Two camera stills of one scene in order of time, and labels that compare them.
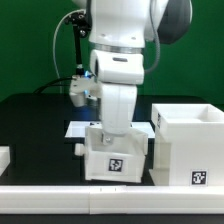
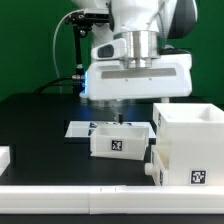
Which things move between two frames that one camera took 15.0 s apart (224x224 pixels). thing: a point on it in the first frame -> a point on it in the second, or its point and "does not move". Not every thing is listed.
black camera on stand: [81, 24] does not move
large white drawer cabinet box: [188, 144] does not move
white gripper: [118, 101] -> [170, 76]
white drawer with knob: [123, 160] -> [158, 167]
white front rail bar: [112, 200] does not move
